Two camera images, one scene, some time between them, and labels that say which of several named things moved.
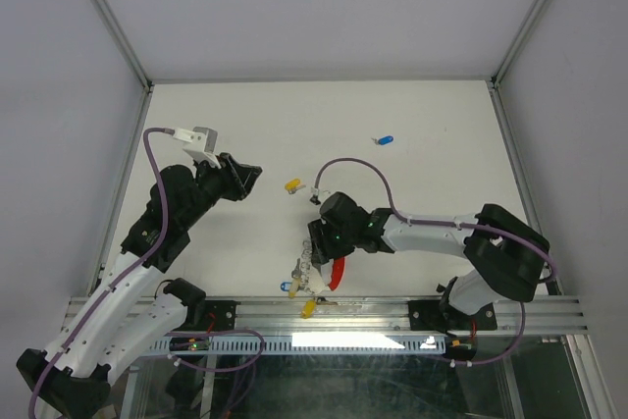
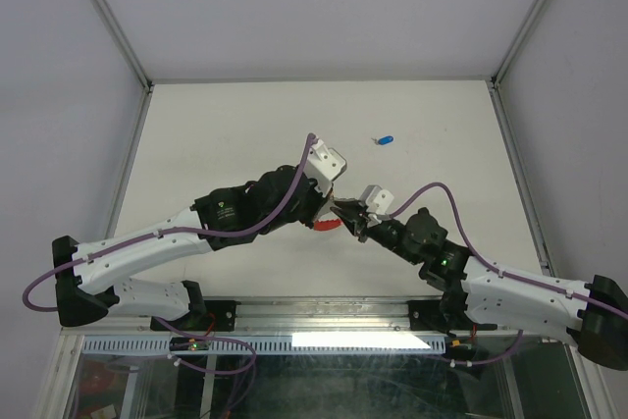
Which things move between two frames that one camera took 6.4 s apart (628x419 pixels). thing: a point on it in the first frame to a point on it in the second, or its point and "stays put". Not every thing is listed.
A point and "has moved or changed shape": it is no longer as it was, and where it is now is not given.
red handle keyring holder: x=314 y=282 has moved or changed shape
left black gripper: x=237 y=178 to x=319 y=201
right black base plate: x=430 y=315 stays put
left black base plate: x=217 y=315 stays put
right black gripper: x=322 y=250 to x=358 y=227
